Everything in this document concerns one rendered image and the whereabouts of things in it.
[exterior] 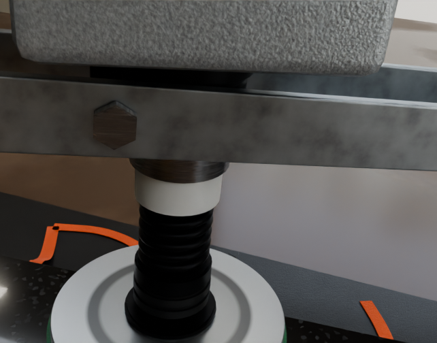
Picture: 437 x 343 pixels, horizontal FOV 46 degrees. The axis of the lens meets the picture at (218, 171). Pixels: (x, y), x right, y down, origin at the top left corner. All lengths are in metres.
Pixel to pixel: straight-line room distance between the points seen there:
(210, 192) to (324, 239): 1.85
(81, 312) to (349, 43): 0.33
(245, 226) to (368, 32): 1.96
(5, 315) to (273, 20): 0.41
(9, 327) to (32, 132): 0.27
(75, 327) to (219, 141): 0.22
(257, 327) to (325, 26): 0.29
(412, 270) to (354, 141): 1.85
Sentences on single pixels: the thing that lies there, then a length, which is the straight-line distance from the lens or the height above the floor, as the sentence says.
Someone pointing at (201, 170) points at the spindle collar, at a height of 1.01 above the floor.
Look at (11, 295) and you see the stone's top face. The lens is 0.60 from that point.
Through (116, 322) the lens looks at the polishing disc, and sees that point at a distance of 0.48.
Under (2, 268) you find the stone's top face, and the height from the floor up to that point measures 0.80.
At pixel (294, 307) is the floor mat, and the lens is 1.83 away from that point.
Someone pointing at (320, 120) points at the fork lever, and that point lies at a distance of 0.36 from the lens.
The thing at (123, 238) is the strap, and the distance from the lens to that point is 2.07.
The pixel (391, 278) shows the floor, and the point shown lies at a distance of 2.12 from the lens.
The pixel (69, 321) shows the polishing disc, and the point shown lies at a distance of 0.49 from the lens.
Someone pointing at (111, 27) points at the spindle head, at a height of 1.13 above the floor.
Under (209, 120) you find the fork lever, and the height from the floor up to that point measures 1.06.
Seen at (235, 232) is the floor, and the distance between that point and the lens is 2.18.
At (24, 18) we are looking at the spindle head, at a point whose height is 1.13.
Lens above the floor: 1.18
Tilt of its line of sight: 26 degrees down
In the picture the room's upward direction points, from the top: 6 degrees clockwise
